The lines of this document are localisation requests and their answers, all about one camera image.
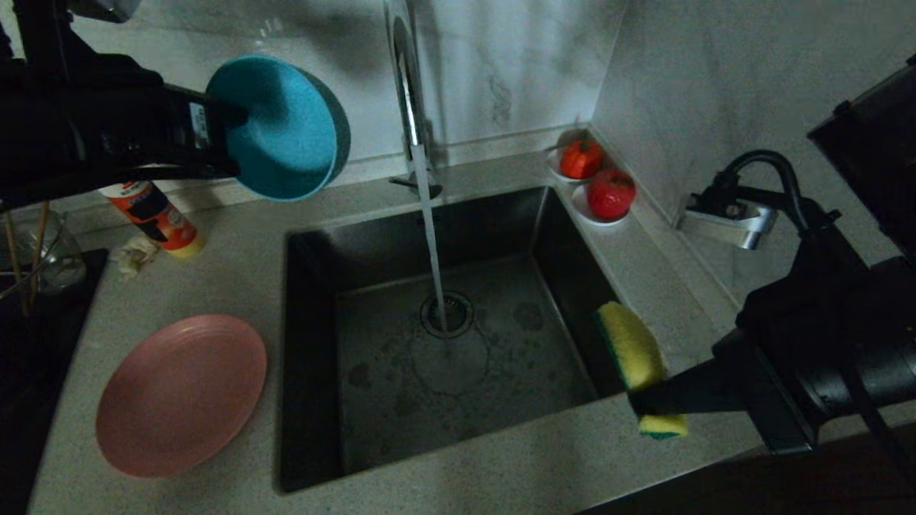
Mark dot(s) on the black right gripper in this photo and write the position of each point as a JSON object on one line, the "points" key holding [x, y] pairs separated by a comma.
{"points": [[823, 343]]}

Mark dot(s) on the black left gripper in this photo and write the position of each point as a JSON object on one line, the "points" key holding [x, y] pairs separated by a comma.
{"points": [[143, 136]]}

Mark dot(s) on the teal bowl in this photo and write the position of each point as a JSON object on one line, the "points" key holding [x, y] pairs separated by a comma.
{"points": [[286, 136]]}

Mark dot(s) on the yellow sponge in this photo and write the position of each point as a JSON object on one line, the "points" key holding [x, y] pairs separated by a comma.
{"points": [[633, 343]]}

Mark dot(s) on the yellow-capped orange dish soap bottle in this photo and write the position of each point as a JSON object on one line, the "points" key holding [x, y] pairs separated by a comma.
{"points": [[154, 218]]}

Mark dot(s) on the chrome kitchen faucet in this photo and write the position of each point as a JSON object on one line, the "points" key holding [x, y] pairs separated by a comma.
{"points": [[411, 86]]}

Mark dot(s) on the brown wooden chopstick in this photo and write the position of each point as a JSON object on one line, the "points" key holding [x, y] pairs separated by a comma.
{"points": [[41, 243]]}

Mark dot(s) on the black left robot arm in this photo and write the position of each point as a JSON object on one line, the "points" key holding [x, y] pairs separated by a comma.
{"points": [[28, 143]]}

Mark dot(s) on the stainless steel sink basin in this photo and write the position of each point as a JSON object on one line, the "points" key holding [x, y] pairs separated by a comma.
{"points": [[501, 386]]}

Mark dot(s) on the crumpled white tissue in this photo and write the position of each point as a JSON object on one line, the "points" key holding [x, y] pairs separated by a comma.
{"points": [[134, 257]]}

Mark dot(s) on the clear glass pot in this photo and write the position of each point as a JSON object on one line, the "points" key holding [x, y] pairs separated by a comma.
{"points": [[68, 268]]}

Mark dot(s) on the red apple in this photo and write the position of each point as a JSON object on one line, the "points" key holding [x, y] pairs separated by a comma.
{"points": [[612, 194]]}

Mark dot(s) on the running water stream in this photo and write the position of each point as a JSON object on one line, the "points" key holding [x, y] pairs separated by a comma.
{"points": [[431, 243]]}

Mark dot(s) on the round metal drain strainer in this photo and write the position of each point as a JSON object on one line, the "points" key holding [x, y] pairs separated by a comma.
{"points": [[461, 315]]}

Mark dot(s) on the orange-red tomato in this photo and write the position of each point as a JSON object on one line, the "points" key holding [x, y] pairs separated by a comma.
{"points": [[581, 159]]}

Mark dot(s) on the pink plate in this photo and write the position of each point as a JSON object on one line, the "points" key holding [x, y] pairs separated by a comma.
{"points": [[179, 397]]}

